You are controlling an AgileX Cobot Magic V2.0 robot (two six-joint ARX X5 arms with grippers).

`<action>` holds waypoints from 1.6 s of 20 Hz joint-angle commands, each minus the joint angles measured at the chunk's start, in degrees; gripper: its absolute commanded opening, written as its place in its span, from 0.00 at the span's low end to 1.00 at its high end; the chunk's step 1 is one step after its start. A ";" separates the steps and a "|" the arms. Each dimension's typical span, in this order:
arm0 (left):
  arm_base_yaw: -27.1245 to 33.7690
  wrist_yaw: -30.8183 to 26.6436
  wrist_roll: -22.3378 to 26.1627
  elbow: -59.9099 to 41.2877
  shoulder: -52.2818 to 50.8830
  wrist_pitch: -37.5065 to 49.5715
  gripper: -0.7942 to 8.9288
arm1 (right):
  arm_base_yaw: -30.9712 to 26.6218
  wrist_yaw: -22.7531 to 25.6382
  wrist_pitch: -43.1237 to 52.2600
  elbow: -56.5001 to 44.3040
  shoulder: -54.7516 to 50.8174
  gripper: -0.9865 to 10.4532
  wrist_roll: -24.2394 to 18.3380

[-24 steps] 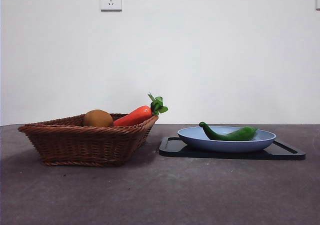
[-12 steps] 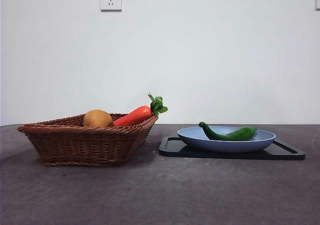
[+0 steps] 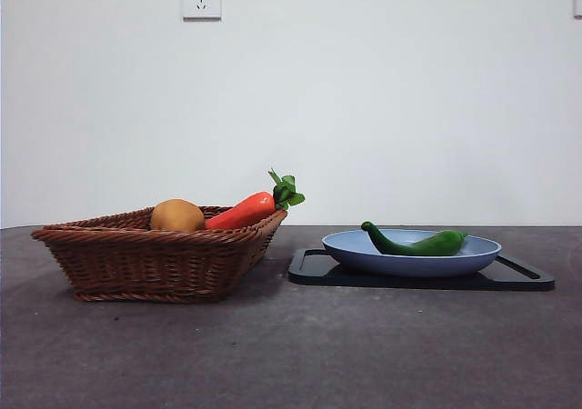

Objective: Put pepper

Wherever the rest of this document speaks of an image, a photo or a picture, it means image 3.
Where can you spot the green pepper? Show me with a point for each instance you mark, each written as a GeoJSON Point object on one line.
{"type": "Point", "coordinates": [423, 246]}

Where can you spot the blue round plate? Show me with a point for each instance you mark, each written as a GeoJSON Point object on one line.
{"type": "Point", "coordinates": [409, 266]}

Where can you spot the yellow-brown potato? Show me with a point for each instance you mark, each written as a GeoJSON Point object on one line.
{"type": "Point", "coordinates": [177, 216]}

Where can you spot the brown wicker basket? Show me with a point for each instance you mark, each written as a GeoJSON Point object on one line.
{"type": "Point", "coordinates": [150, 263]}

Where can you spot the orange carrot with green leaves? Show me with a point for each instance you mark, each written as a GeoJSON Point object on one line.
{"type": "Point", "coordinates": [245, 209]}

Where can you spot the black rectangular tray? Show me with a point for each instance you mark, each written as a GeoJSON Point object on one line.
{"type": "Point", "coordinates": [314, 277]}

